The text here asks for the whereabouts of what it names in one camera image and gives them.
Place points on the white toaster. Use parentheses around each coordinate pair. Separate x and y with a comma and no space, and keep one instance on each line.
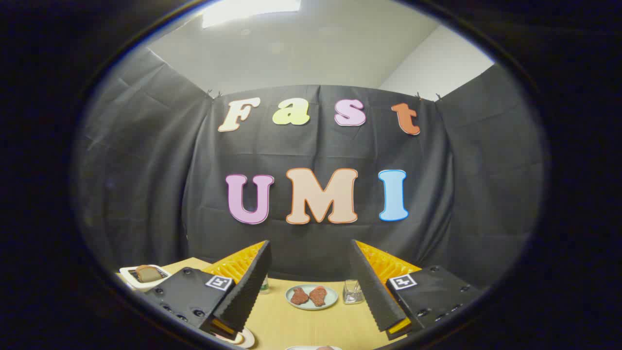
(127,277)

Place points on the brown meat patty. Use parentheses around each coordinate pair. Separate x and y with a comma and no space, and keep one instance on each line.
(299,296)
(318,296)

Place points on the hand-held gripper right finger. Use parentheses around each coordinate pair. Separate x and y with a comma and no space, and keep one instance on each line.
(374,291)

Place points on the white rounded square plate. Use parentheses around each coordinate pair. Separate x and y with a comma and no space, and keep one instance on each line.
(301,348)

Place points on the round beige plate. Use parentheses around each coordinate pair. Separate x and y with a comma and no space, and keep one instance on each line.
(247,338)

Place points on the plain bread slice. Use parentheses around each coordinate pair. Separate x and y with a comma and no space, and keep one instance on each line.
(147,273)

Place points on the ceiling light panel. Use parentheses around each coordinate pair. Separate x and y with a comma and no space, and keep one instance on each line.
(250,10)

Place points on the clear glass stick holder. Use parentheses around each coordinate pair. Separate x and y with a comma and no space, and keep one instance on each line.
(353,292)

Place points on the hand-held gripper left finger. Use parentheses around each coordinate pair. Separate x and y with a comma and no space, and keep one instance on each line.
(248,291)

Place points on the clear water bottle green cap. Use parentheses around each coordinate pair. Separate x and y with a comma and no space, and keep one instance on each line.
(264,287)

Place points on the light blue oval plate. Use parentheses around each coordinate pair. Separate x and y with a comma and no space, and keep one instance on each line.
(331,296)

